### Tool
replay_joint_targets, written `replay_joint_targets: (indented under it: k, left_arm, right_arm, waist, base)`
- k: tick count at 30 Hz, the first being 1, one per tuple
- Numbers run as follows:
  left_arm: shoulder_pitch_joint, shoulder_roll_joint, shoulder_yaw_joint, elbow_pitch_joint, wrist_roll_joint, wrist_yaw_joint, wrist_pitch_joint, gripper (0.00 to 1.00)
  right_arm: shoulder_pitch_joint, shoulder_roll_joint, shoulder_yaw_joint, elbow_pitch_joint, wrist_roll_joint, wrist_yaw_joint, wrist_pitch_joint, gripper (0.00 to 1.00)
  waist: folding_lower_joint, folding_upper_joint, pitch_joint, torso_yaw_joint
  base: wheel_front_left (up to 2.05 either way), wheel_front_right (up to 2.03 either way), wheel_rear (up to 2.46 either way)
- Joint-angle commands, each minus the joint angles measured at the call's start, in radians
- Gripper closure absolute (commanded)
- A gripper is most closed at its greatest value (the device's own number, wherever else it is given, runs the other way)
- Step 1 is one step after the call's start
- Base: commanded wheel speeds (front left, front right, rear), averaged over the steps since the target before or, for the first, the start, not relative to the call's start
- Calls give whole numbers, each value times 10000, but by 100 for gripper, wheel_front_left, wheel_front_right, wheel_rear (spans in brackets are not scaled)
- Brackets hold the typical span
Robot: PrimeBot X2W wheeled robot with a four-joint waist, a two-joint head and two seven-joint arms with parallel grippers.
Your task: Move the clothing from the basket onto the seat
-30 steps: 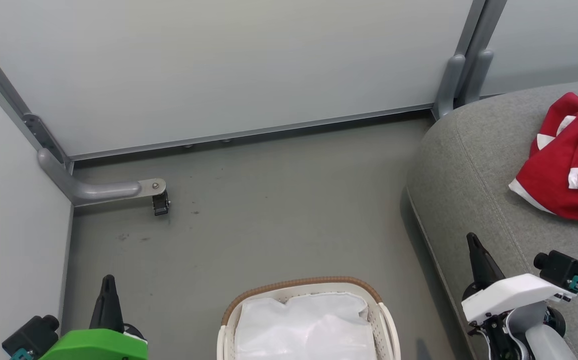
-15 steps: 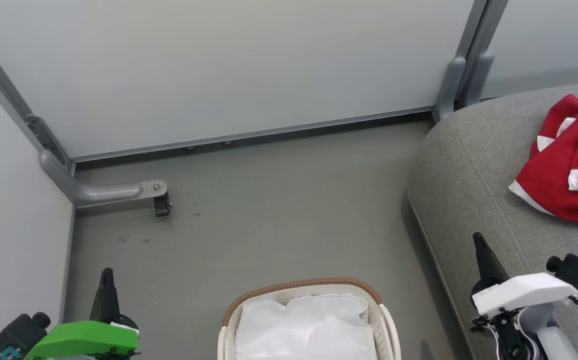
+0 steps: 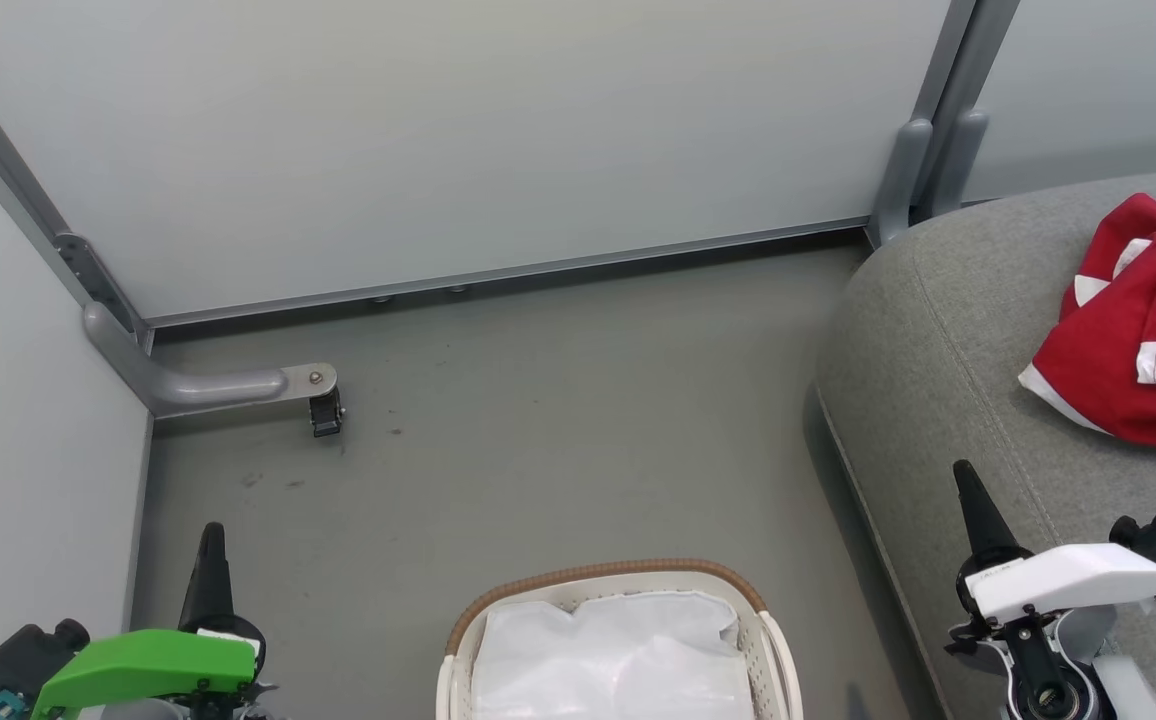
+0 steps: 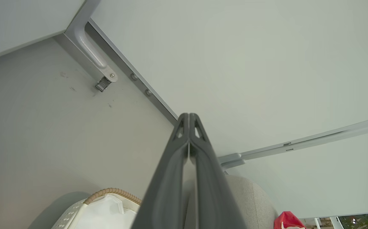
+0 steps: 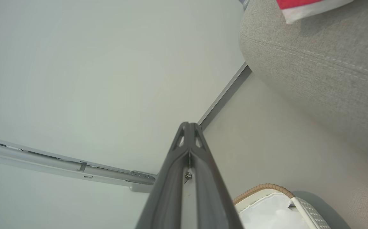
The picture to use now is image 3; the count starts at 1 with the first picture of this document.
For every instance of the short grey partition foot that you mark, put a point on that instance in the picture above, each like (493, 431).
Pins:
(900, 180)
(958, 160)

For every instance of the grey partition post with bracket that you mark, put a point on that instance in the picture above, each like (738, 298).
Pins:
(8, 165)

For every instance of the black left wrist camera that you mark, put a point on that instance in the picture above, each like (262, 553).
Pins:
(28, 655)

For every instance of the red and white shirt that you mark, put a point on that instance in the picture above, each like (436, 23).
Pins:
(1148, 340)

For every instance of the grey double partition post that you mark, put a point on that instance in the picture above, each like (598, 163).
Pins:
(968, 50)

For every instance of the aluminium partition bottom rail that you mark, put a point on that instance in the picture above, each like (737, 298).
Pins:
(508, 272)

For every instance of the white laundry basket brown rim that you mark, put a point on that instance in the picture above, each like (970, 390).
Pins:
(458, 640)

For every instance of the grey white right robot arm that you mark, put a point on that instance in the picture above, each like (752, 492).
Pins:
(1058, 670)

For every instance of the black caster wheel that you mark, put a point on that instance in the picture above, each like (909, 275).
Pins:
(326, 415)

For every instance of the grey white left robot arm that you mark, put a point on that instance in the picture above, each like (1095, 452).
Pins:
(178, 708)

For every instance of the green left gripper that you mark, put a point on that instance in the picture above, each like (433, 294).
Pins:
(148, 660)

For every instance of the long grey partition foot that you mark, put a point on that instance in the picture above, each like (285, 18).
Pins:
(208, 385)

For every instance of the grey fabric sofa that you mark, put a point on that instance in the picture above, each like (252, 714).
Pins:
(948, 360)

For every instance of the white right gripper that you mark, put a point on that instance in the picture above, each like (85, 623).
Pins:
(1073, 578)

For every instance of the white basket liner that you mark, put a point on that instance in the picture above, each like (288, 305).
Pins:
(618, 655)

